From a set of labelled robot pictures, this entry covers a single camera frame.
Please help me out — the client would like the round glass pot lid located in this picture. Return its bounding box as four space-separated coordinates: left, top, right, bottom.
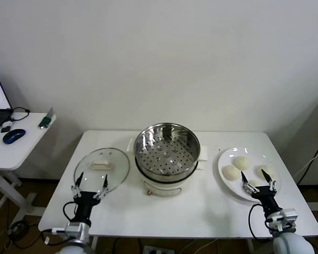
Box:
73 147 130 196

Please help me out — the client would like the green silver flat tool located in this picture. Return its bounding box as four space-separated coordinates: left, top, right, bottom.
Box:
38 107 55 130

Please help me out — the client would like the looped black usb cable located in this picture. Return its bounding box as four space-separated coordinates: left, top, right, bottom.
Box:
10 106 31 122

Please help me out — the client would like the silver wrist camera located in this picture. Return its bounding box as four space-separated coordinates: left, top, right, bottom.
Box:
265 208 299 231
65 222 91 240

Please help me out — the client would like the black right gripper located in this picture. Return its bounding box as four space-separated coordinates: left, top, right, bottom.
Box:
240 169 281 214

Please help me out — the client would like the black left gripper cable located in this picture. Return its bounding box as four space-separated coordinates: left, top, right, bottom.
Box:
43 201 79 246

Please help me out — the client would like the round white plate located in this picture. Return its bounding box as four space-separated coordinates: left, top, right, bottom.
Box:
217 147 284 203

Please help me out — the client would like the white side table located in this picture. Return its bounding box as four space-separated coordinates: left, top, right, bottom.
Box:
0 112 57 222

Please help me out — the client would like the coiled black floor cable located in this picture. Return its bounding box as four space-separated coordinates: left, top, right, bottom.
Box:
6 219 52 251

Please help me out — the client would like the perforated steel steamer basket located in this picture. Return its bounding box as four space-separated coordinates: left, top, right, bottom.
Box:
126 122 209 177

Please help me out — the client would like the white electric cooker base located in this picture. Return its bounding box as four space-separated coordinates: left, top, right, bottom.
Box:
134 156 206 198

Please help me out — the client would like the blue computer mouse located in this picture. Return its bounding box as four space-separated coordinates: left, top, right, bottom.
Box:
2 129 27 145

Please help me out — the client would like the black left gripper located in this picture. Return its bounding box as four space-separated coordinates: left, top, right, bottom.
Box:
70 171 109 225

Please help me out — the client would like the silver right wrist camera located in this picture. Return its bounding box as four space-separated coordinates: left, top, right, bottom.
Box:
265 208 299 231

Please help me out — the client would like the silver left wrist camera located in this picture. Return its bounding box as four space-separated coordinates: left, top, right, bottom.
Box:
65 222 91 240

